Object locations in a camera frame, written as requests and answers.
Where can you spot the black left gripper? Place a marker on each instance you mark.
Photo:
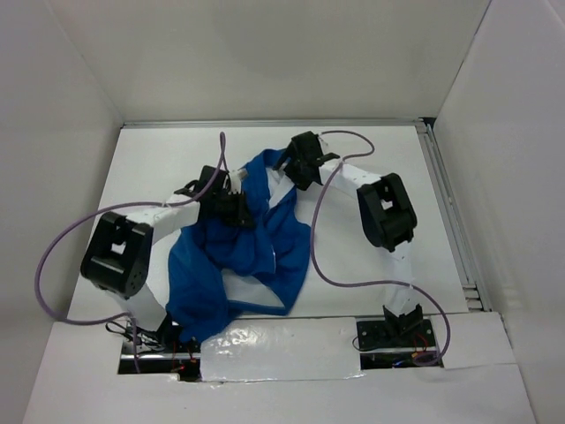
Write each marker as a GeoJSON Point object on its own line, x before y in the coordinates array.
{"type": "Point", "coordinates": [241, 216]}

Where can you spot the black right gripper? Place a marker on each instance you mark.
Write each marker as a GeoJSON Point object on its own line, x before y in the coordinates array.
{"type": "Point", "coordinates": [301, 181]}

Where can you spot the blue jacket white lining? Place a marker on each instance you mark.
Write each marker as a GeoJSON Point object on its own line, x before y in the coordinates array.
{"type": "Point", "coordinates": [218, 272]}

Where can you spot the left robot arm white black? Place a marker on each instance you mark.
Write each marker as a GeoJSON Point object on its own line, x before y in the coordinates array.
{"type": "Point", "coordinates": [118, 255]}

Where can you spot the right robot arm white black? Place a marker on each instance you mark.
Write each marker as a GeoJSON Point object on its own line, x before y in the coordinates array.
{"type": "Point", "coordinates": [387, 216]}

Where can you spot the white glossy taped sheet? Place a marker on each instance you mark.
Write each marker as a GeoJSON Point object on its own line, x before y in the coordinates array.
{"type": "Point", "coordinates": [282, 350]}

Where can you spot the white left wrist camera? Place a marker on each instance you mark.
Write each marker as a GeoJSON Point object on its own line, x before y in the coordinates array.
{"type": "Point", "coordinates": [235, 180]}

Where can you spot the aluminium frame rail back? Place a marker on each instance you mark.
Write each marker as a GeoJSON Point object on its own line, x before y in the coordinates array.
{"type": "Point", "coordinates": [315, 122]}

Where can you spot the aluminium frame rail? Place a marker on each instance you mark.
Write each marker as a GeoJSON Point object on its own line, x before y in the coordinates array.
{"type": "Point", "coordinates": [315, 122]}
{"type": "Point", "coordinates": [474, 289]}

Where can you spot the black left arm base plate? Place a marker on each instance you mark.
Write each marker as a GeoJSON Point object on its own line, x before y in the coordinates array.
{"type": "Point", "coordinates": [150, 343]}

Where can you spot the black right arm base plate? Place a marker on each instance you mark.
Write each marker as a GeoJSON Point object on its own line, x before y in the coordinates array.
{"type": "Point", "coordinates": [376, 335]}

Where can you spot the aluminium frame rail right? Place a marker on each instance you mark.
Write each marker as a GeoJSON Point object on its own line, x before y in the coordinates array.
{"type": "Point", "coordinates": [474, 289]}

